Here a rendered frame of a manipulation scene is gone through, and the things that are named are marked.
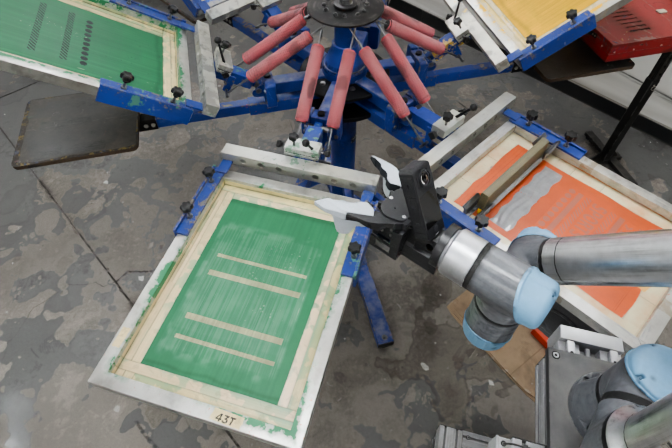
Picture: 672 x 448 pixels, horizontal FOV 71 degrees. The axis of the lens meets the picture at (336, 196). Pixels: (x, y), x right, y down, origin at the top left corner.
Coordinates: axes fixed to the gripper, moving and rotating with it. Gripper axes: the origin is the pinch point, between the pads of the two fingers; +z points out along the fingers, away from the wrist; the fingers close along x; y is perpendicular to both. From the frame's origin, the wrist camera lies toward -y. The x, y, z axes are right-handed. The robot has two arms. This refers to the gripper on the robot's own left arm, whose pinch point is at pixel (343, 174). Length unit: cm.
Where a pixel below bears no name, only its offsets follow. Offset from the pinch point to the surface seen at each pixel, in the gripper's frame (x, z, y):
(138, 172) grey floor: 61, 197, 160
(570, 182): 109, -26, 58
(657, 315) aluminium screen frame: 72, -65, 60
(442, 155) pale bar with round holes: 83, 14, 53
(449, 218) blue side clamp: 64, -1, 60
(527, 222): 83, -22, 61
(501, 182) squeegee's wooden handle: 82, -9, 51
